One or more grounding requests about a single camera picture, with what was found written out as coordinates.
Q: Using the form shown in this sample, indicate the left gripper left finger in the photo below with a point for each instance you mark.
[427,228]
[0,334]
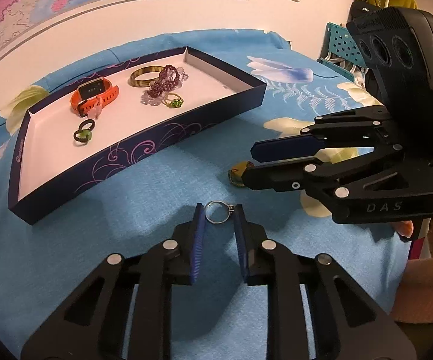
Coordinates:
[123,308]

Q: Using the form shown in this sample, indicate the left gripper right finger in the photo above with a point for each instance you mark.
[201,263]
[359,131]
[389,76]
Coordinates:
[316,310]

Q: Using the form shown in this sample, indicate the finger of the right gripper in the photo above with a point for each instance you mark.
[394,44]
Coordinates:
[286,148]
[280,177]

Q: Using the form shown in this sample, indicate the orange smart watch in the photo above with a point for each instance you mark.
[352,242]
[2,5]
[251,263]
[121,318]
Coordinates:
[87,96]

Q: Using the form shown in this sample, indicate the right hand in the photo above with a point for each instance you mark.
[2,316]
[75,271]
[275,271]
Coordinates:
[404,228]

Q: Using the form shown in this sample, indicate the blue floral bed sheet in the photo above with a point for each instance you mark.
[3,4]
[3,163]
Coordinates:
[128,211]

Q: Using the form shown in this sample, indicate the teal perforated basket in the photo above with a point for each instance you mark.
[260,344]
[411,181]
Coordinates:
[340,53]

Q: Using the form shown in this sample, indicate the navy shallow box tray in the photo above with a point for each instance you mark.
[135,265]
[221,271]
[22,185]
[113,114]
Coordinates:
[49,167]

